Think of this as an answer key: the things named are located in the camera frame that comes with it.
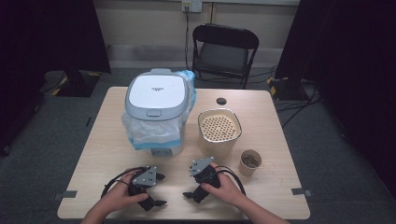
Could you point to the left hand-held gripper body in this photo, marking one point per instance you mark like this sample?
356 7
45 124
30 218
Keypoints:
144 178

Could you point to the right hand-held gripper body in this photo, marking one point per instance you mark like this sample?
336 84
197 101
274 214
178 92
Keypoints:
201 166

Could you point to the black folding chair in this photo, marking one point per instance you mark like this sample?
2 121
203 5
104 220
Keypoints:
222 56

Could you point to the white grey lidded trash bin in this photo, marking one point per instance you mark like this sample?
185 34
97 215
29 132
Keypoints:
155 93

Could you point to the round black table grommet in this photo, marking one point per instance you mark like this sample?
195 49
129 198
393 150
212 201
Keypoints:
221 101

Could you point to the person's right hand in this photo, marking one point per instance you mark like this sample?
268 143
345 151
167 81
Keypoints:
225 189

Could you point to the beige bucket with perforated strainer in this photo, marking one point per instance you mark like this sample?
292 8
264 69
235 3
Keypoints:
219 137

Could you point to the brown paper cup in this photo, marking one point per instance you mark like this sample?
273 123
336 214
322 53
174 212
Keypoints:
249 168

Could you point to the translucent blue-edged bin liner bag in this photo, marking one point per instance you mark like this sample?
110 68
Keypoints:
149 132

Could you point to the black curtain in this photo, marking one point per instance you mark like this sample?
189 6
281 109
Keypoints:
351 77
46 40

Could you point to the grey tape strip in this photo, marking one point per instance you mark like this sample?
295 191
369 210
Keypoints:
65 195
301 191

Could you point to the spilled liquid drops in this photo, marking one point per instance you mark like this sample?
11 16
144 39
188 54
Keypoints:
274 171

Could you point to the wet tea leaves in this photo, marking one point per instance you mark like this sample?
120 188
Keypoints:
251 160

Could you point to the person's left hand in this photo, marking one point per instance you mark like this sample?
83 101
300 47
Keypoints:
120 196

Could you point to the white wall socket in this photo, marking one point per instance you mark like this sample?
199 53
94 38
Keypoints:
192 6

